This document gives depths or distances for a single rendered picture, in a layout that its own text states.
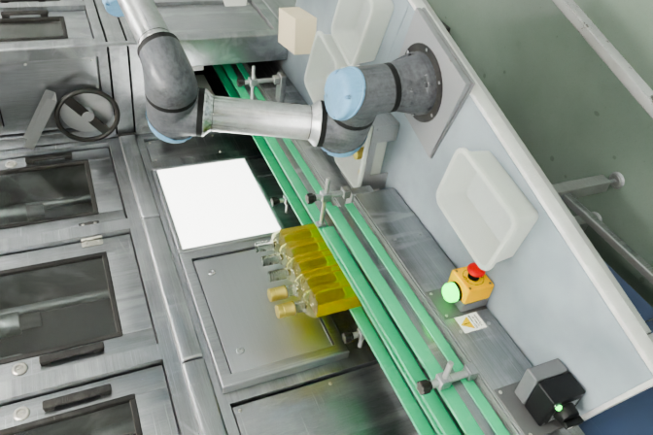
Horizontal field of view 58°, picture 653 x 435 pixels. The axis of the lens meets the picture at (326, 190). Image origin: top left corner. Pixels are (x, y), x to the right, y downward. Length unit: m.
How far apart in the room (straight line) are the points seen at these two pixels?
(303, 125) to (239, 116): 0.15
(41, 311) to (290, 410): 0.72
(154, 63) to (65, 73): 0.89
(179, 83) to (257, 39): 0.95
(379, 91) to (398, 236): 0.38
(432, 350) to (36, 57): 1.53
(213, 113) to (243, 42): 0.85
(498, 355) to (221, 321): 0.72
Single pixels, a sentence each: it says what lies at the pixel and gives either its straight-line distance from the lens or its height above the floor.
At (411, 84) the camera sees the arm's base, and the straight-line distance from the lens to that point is 1.38.
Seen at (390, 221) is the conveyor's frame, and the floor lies 0.83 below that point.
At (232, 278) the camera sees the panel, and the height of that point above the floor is 1.20.
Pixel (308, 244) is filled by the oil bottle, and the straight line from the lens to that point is 1.62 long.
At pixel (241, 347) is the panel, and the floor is 1.24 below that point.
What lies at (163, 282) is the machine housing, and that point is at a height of 1.38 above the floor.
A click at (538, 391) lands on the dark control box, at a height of 0.84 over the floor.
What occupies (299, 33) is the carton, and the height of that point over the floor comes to 0.81.
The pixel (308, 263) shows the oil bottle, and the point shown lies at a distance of 1.57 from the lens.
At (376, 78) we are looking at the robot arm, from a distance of 1.35.
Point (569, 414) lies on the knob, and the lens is 1.24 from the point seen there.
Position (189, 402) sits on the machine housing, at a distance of 1.52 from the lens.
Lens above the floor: 1.56
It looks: 22 degrees down
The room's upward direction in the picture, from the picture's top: 100 degrees counter-clockwise
